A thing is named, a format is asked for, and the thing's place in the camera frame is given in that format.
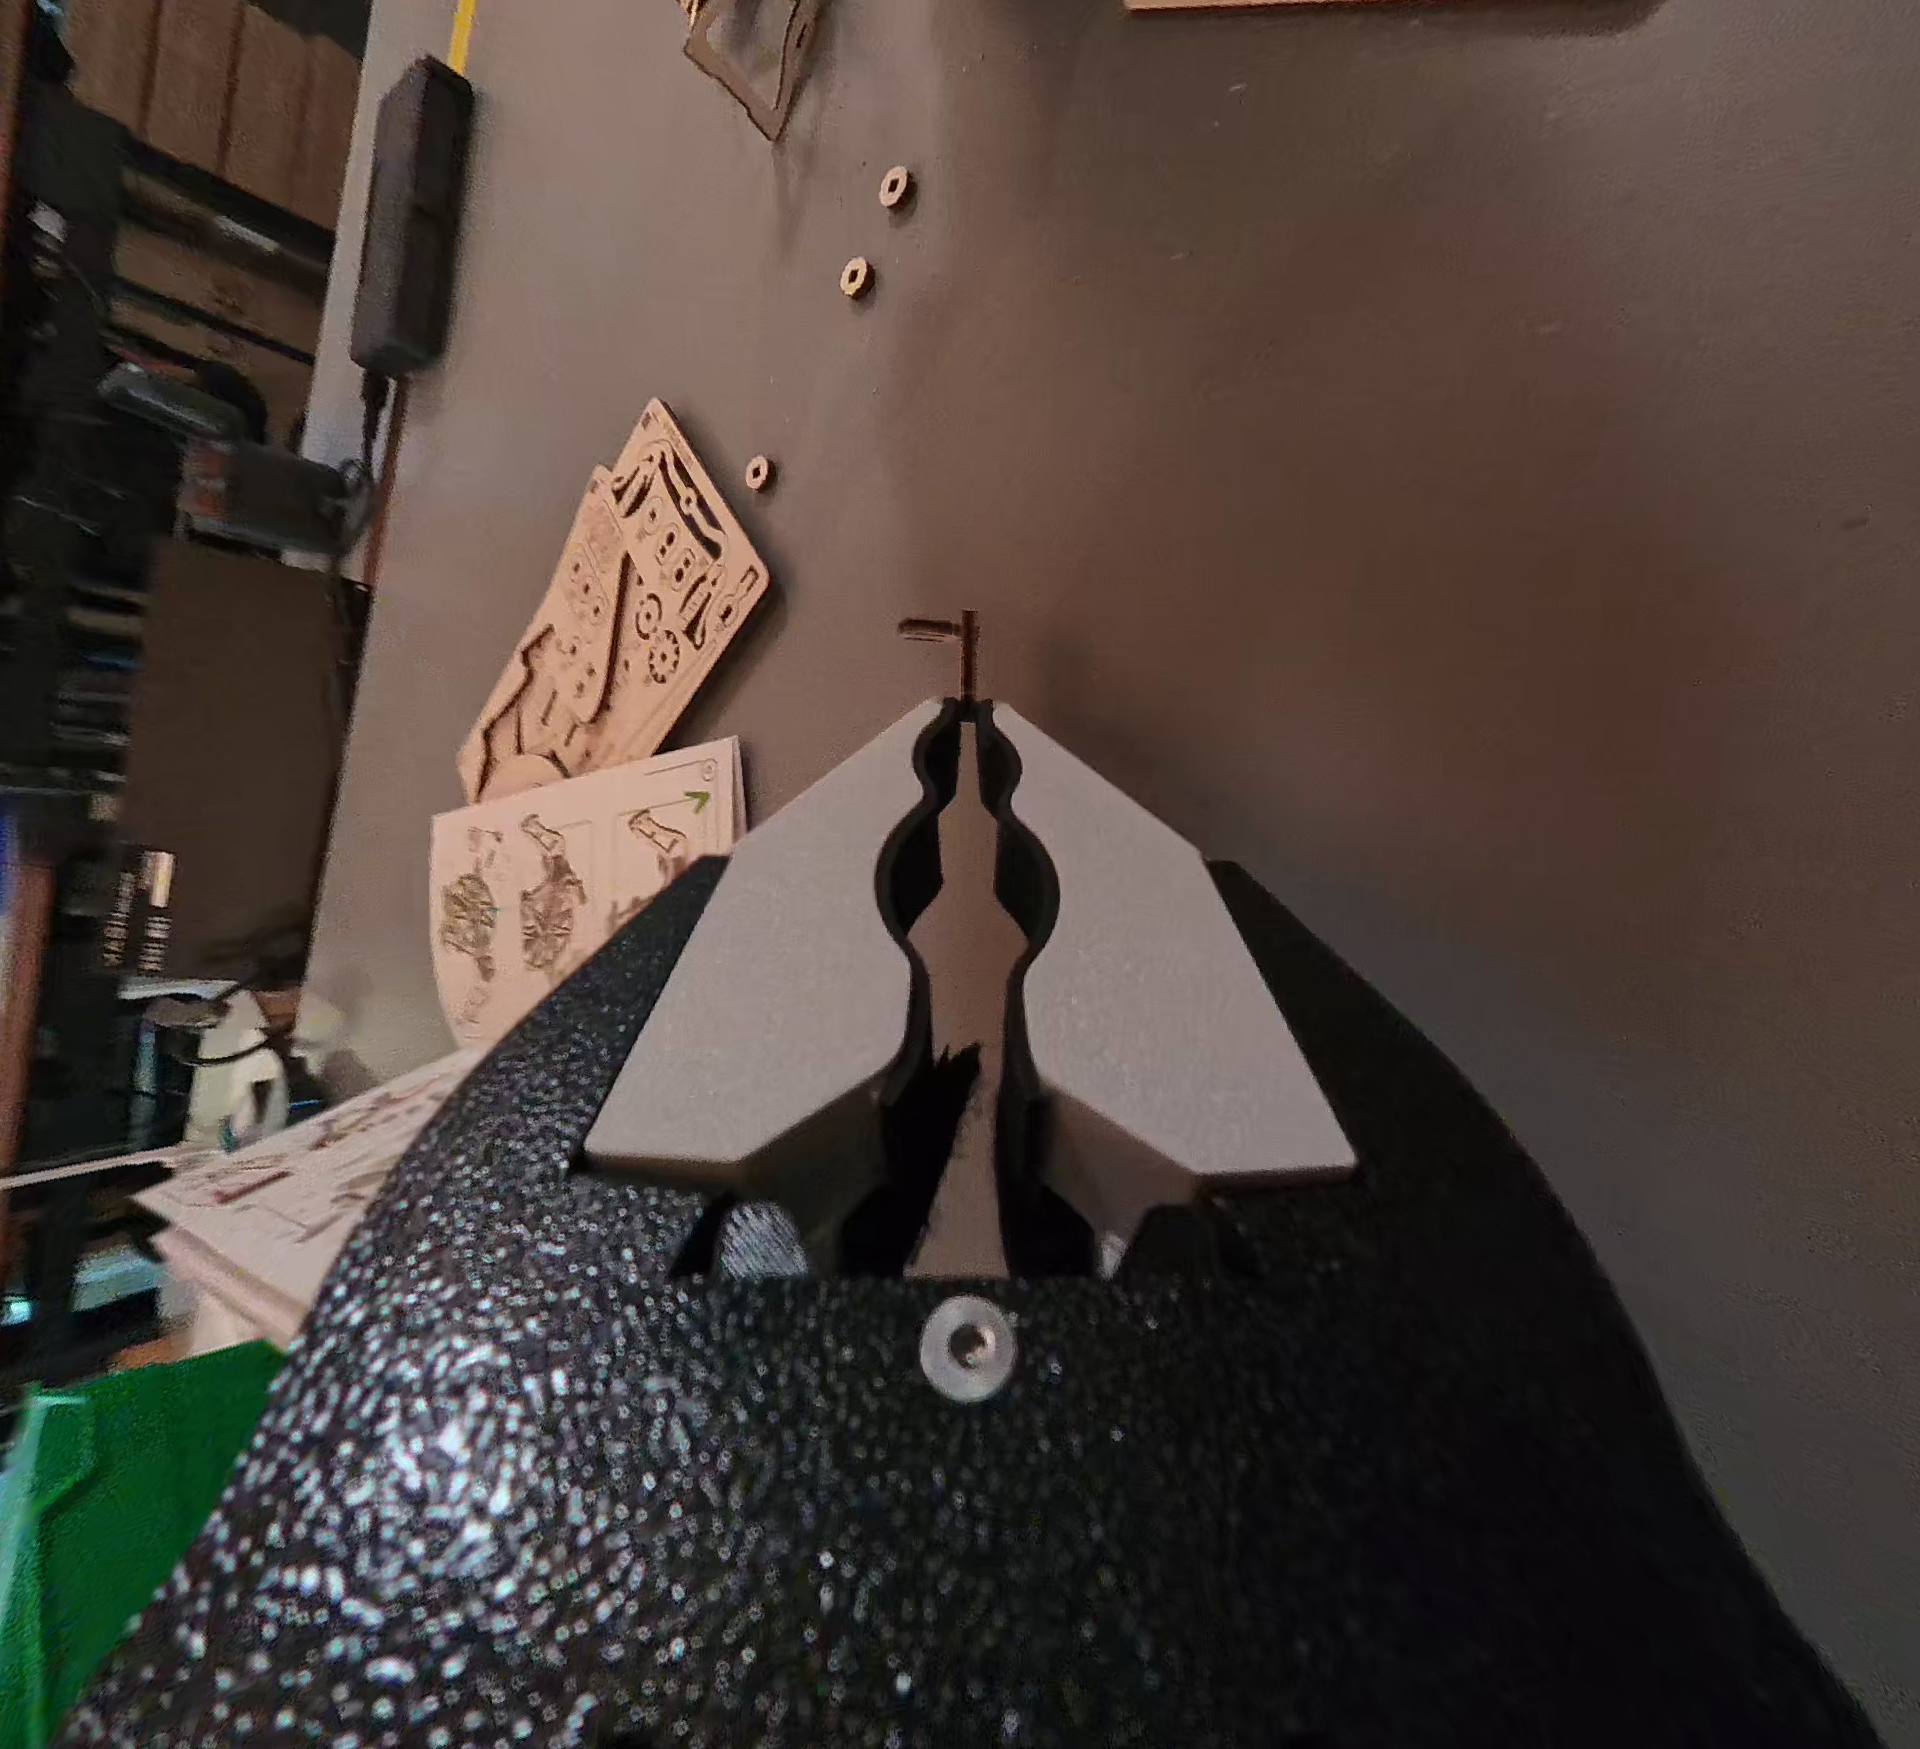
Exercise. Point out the wooden parts sheet with gears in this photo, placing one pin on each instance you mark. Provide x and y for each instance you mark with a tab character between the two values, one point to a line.
695	548

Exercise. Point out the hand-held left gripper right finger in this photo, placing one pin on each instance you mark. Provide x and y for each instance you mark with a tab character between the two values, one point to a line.
1185	1015

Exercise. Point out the green plastic bin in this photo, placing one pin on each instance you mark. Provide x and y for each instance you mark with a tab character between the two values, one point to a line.
134	1522

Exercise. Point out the wooden link with pin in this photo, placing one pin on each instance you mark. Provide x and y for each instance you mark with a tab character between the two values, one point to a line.
958	651

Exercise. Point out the assembly instruction booklet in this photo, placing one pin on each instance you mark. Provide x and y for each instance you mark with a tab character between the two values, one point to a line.
601	864

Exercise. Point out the wooden parts sheet with slots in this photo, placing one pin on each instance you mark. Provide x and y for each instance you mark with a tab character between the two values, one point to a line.
515	728

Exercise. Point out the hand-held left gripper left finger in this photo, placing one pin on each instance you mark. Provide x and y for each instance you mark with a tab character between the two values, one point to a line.
749	1015

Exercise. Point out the black power adapter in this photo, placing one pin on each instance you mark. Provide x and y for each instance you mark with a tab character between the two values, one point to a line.
411	217

